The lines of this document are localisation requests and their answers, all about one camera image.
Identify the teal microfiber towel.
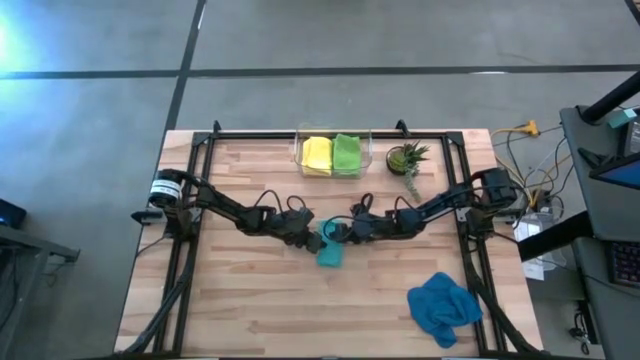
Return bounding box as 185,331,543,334
315,218,347,269

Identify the yellow microfiber towel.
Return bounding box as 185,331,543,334
300,135,334,177

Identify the green microfiber towel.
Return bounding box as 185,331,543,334
332,132,363,177

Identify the blue microfiber towel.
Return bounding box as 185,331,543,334
406,271,484,350

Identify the clear plastic bin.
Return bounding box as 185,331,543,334
293,121,374,180

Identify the potted succulent plant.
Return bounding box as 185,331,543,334
385,140,431,204

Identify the white box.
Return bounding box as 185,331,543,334
512,212,567,281

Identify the black desk crossbar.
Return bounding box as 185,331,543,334
517,209,594,263

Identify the grey desk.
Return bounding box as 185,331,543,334
559,104,640,242
572,237,640,360

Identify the black keyboard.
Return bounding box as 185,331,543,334
608,241,640,289

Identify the laptop with blue screen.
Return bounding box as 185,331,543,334
589,149,640,191

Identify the dark side table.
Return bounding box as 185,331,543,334
0,222,81,360

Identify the black pole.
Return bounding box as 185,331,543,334
581,69,640,125

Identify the teal box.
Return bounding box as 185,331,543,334
607,108,639,129

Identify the blue-lit device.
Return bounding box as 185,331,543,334
0,198,28,230

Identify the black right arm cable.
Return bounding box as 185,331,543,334
322,192,426,246

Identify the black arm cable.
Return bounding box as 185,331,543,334
252,188,309,216
322,192,426,246

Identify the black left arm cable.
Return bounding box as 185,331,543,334
252,188,309,216

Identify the yellow cable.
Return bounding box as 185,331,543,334
489,127,574,206

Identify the black cable bundle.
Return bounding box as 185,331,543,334
567,299,594,356

